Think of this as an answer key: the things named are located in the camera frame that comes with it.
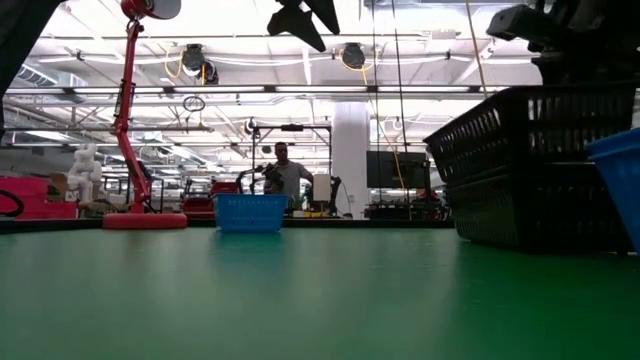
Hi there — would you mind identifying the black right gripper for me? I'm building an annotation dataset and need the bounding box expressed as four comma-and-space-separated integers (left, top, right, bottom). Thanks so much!
529, 0, 640, 87

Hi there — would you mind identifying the blue slotted plastic basket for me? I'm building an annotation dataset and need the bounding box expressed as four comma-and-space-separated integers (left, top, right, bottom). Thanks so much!
213, 193, 290, 234
584, 127, 640, 156
588, 149, 640, 253

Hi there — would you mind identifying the overhead LED light bar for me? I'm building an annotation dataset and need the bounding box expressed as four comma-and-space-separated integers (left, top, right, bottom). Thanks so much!
3, 84, 509, 97

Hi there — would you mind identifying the yellow slanted pole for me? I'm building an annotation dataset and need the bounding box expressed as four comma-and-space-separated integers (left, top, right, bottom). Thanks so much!
463, 0, 489, 96

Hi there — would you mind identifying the white round pillar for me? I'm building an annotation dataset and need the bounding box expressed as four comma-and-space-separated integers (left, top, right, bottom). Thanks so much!
332, 102, 371, 220

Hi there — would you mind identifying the person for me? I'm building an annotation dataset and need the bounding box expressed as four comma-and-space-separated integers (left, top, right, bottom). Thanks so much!
263, 141, 315, 206

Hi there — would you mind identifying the white box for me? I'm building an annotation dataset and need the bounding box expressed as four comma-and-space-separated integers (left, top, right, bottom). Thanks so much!
312, 173, 333, 203

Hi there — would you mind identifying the black monitor screen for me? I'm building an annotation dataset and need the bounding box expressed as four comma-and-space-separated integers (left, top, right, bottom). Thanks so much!
366, 150, 432, 190

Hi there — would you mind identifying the red cart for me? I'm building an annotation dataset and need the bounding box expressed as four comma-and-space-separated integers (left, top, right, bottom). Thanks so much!
181, 180, 242, 221

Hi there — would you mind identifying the white figure statue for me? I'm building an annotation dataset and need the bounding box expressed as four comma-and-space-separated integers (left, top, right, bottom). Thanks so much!
66, 143, 105, 205

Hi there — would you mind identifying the red crate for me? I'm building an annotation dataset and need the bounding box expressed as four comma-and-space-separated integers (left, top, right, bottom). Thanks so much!
0, 175, 80, 221

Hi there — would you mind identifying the thin black hanging cable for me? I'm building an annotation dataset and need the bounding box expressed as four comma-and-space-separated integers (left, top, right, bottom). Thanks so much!
370, 0, 381, 154
390, 0, 414, 221

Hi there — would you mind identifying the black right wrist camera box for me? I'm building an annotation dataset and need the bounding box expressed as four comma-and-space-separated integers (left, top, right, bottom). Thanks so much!
487, 3, 549, 51

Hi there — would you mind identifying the small black ceiling cable reel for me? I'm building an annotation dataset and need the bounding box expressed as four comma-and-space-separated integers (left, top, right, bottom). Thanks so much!
198, 59, 220, 86

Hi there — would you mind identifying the black metal frame stand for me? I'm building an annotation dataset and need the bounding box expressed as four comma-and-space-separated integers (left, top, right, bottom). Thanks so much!
251, 123, 334, 197

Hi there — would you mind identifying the black hanging ring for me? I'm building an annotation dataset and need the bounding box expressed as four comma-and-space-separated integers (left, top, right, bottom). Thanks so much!
182, 95, 207, 114

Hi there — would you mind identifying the black table frame rail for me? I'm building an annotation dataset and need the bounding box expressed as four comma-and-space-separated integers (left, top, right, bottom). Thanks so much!
0, 218, 455, 235

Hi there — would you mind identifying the black curved handle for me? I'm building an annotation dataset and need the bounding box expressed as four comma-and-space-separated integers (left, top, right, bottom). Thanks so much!
0, 188, 26, 219

